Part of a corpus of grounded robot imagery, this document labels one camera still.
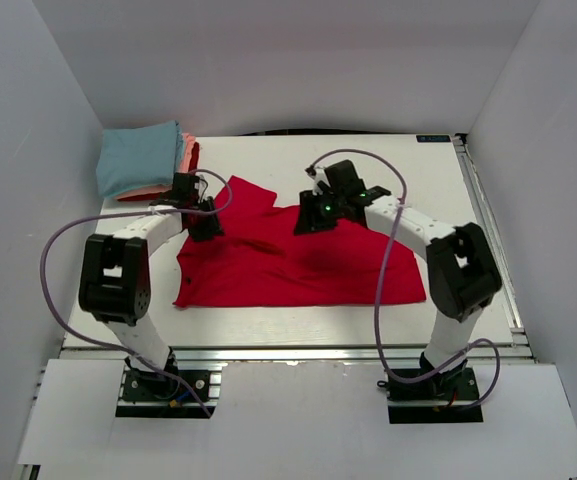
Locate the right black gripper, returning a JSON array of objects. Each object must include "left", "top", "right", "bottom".
[{"left": 292, "top": 190, "right": 344, "bottom": 237}]

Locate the bright red t shirt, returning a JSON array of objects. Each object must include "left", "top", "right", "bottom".
[{"left": 174, "top": 176, "right": 426, "bottom": 308}]

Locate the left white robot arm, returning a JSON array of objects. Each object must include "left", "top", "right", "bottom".
[{"left": 78, "top": 169, "right": 224, "bottom": 399}]

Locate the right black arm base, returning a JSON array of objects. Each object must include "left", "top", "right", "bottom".
[{"left": 377, "top": 366, "right": 484, "bottom": 425}]

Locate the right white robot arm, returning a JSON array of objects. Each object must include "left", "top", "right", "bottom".
[{"left": 294, "top": 160, "right": 502, "bottom": 399}]

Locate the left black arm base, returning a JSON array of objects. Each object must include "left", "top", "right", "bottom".
[{"left": 115, "top": 365, "right": 218, "bottom": 419}]

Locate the folded dark red t shirt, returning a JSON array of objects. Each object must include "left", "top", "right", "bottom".
[{"left": 115, "top": 140, "right": 200, "bottom": 202}]

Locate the folded pink t shirt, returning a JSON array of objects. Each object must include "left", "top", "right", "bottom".
[{"left": 113, "top": 133, "right": 197, "bottom": 201}]

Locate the folded light blue t shirt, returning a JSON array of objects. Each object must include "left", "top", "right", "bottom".
[{"left": 96, "top": 121, "right": 183, "bottom": 198}]

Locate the blue label sticker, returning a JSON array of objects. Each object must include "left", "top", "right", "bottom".
[{"left": 416, "top": 134, "right": 452, "bottom": 143}]

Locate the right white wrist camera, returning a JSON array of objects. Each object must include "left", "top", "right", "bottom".
[{"left": 306, "top": 166, "right": 330, "bottom": 196}]

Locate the aluminium table frame rail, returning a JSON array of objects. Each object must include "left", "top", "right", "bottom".
[{"left": 59, "top": 344, "right": 534, "bottom": 362}]

